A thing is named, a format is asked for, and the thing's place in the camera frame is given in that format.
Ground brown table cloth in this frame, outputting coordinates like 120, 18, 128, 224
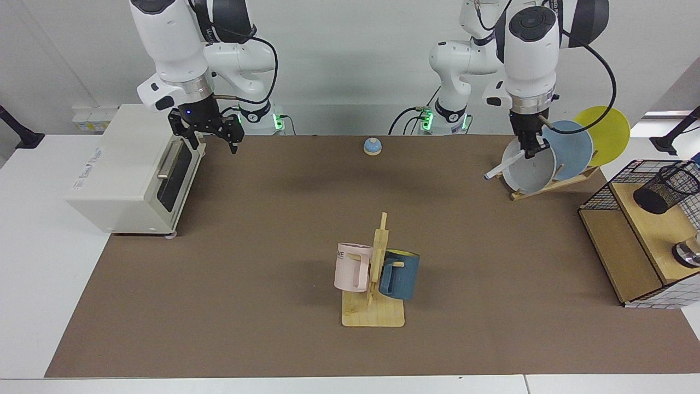
45, 134, 700, 379

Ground wooden plate rack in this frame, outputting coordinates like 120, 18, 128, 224
494, 164, 601, 202

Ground black clamp stand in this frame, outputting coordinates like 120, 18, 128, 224
649, 106, 700, 156
0, 105, 46, 150

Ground yellow plate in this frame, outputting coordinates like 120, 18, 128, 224
574, 105, 632, 168

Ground pink mug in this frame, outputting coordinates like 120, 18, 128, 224
334, 242, 375, 293

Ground dark blue mug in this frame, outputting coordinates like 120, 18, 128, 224
378, 249, 421, 302

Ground black base cables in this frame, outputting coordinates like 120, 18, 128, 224
388, 83, 442, 136

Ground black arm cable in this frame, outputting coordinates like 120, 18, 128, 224
474, 0, 618, 135
209, 24, 280, 105

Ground black mesh pen holder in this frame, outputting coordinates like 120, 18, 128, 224
633, 162, 700, 216

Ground pale toaster oven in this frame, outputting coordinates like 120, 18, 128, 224
65, 104, 208, 239

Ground wooden cup stand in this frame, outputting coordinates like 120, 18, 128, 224
341, 212, 406, 328

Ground light blue plate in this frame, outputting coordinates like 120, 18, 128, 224
540, 120, 595, 182

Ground white marker with blue cap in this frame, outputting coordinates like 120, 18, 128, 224
483, 150, 527, 181

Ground grey plate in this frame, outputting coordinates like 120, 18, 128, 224
501, 135, 558, 195

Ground wire basket with wooden floor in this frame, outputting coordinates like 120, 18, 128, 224
578, 159, 700, 310

